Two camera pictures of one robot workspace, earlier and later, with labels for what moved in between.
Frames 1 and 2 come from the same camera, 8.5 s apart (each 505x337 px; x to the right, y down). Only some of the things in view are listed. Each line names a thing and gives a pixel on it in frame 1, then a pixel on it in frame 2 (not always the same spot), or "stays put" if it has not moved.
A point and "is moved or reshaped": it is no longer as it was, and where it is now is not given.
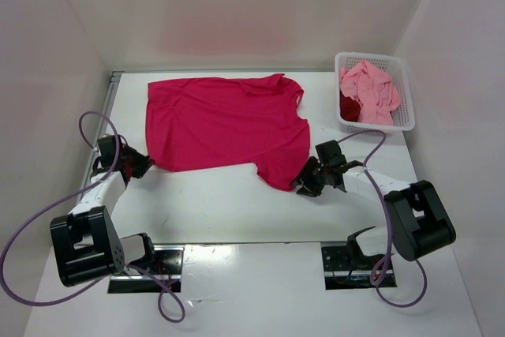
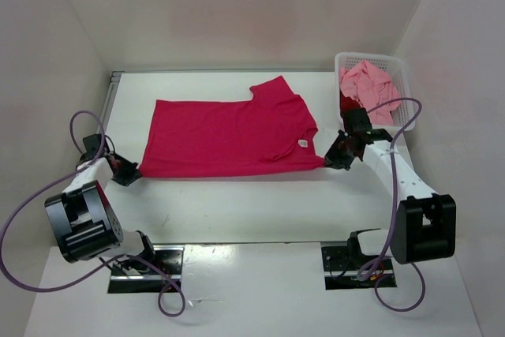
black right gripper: [309, 188] → [332, 156]
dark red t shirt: [349, 109] stays put
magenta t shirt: [248, 120] is moved or reshaped
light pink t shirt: [375, 92] stays put
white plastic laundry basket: [392, 65] stays put
